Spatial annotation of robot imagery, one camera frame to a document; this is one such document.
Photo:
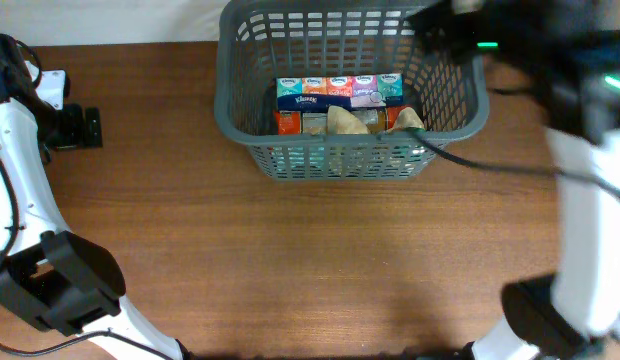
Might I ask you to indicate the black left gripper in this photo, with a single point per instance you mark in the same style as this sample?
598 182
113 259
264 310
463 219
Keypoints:
75 135

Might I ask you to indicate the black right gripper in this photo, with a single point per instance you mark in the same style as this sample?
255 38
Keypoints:
437 39

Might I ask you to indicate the tissue multipack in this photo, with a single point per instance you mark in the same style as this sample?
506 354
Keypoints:
318 94

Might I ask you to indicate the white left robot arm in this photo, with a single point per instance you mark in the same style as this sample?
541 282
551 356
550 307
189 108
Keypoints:
50 277

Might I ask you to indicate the beige paper bag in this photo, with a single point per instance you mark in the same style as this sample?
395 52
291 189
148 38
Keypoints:
343 122

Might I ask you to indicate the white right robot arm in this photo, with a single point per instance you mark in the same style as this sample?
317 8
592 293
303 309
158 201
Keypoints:
575 63

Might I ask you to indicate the grey plastic laundry basket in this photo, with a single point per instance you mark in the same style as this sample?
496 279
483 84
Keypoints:
261 41

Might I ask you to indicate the green lidded glass jar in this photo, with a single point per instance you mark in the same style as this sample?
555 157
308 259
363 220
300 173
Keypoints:
408 157

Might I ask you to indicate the light green packet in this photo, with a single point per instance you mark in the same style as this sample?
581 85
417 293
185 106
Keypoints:
298 162

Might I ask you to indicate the orange pasta package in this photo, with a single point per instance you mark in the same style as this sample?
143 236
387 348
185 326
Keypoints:
295 123

